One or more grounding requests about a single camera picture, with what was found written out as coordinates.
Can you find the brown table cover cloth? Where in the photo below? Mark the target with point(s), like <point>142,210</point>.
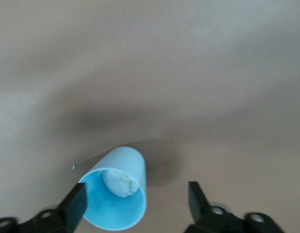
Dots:
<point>164,85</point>

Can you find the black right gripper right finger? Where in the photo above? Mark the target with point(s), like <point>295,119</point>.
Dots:
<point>200,211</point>

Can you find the blue plastic cup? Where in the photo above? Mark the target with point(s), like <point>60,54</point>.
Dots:
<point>115,213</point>

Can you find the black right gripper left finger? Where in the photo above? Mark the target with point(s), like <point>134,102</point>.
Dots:
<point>69,208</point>

